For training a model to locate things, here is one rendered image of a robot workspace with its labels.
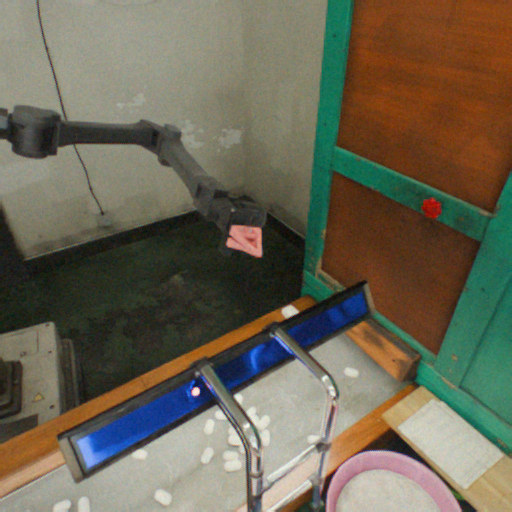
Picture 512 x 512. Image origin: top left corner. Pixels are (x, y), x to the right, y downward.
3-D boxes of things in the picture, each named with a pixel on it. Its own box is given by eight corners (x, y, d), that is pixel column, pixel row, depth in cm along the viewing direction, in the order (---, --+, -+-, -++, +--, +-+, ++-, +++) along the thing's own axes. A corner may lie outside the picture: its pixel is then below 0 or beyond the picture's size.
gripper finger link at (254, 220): (269, 265, 83) (249, 242, 90) (281, 234, 80) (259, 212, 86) (240, 265, 79) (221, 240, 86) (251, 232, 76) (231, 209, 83)
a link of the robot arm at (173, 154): (152, 156, 128) (160, 122, 124) (170, 159, 131) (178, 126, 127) (199, 222, 97) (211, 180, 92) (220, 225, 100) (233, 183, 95)
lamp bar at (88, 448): (61, 443, 65) (48, 416, 61) (348, 295, 94) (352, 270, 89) (75, 487, 60) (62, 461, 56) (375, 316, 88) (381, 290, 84)
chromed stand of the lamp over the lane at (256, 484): (202, 491, 95) (183, 360, 68) (273, 444, 104) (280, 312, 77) (249, 575, 82) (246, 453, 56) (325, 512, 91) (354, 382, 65)
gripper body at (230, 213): (247, 255, 90) (234, 238, 95) (262, 214, 85) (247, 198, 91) (221, 254, 86) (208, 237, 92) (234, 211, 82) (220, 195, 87)
